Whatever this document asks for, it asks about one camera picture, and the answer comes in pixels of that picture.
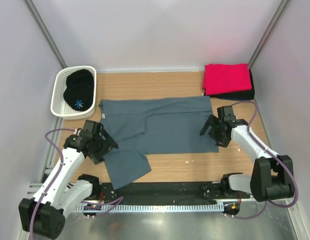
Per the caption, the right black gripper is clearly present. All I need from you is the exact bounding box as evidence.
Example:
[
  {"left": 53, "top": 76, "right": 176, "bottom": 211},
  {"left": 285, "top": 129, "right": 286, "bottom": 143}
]
[{"left": 200, "top": 114, "right": 230, "bottom": 148}]

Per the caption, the blue-grey t shirt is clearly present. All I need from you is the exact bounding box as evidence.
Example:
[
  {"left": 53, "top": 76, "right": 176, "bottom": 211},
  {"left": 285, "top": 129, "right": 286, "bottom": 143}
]
[{"left": 99, "top": 96, "right": 219, "bottom": 190}]

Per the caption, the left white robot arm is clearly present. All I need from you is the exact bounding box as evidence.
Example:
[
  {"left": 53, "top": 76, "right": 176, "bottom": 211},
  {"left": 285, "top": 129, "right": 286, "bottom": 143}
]
[{"left": 19, "top": 120, "right": 118, "bottom": 240}]

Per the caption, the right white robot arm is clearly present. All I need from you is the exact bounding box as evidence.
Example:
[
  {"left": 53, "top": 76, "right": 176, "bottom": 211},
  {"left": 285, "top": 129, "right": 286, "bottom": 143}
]
[{"left": 200, "top": 105, "right": 296, "bottom": 202}]

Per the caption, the folded red t shirt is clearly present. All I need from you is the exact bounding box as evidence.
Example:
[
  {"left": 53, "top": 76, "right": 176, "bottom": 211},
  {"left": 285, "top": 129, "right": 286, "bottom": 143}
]
[{"left": 202, "top": 63, "right": 252, "bottom": 96}]

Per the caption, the folded black t shirt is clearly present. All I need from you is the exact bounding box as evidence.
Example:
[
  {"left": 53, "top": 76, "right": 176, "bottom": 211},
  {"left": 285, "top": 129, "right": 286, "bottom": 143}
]
[{"left": 209, "top": 70, "right": 255, "bottom": 100}]

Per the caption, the folded navy t shirt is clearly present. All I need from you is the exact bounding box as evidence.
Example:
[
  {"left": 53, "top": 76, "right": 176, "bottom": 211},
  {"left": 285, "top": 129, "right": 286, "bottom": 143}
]
[{"left": 218, "top": 97, "right": 250, "bottom": 102}]

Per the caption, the black t shirt in basket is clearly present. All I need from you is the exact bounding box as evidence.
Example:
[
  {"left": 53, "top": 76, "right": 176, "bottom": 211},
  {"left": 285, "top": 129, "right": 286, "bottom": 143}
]
[{"left": 63, "top": 69, "right": 94, "bottom": 112}]

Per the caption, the white perforated plastic basket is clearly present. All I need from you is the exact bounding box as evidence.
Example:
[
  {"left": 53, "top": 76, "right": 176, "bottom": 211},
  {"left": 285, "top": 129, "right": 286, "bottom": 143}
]
[{"left": 50, "top": 65, "right": 97, "bottom": 120}]

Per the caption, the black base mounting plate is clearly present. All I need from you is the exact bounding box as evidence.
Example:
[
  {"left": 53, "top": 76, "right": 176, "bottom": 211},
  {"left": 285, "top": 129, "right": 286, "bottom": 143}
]
[{"left": 88, "top": 181, "right": 250, "bottom": 206}]

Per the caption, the white slotted cable duct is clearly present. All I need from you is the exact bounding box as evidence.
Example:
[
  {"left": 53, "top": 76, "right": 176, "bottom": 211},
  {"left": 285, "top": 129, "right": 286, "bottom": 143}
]
[{"left": 72, "top": 202, "right": 224, "bottom": 214}]

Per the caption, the aluminium frame rail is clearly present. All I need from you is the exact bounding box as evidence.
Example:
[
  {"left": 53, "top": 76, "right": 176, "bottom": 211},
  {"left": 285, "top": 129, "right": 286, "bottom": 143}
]
[{"left": 26, "top": 183, "right": 46, "bottom": 199}]

